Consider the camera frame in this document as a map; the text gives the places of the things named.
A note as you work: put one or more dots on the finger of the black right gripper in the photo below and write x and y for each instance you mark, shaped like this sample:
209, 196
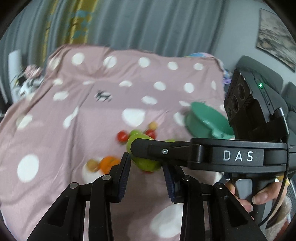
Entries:
174, 153

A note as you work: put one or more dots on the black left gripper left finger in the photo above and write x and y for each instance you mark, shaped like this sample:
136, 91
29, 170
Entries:
64, 220

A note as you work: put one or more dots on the framed wall picture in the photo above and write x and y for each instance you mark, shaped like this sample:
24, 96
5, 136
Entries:
275, 39

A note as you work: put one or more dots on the small green fruit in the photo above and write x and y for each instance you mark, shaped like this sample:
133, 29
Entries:
136, 132

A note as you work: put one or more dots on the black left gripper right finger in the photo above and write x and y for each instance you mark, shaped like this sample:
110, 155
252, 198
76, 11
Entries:
210, 212

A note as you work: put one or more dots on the tan round fruit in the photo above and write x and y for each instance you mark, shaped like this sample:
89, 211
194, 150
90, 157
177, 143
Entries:
92, 165

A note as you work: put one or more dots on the pile of clothes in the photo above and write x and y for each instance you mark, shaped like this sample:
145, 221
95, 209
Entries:
27, 81

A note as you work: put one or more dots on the beige round fruit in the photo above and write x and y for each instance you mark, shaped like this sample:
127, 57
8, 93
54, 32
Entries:
153, 125

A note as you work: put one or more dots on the orange fruit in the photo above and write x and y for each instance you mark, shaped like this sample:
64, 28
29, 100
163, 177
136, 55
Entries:
107, 163

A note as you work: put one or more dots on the large green fruit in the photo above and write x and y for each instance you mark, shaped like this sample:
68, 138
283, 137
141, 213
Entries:
142, 163

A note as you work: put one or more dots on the red cherry tomato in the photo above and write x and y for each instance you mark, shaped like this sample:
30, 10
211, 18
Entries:
122, 136
151, 133

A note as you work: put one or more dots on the teal plastic bowl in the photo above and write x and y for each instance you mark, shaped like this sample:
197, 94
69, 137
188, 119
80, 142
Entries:
203, 121

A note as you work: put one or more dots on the black camera box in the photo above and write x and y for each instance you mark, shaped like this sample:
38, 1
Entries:
251, 110

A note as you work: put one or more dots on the pink polka dot cloth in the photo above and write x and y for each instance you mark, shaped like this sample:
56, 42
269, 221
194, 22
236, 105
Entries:
89, 95

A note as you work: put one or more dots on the person's right hand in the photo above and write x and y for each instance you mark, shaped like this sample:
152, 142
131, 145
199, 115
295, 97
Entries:
263, 196

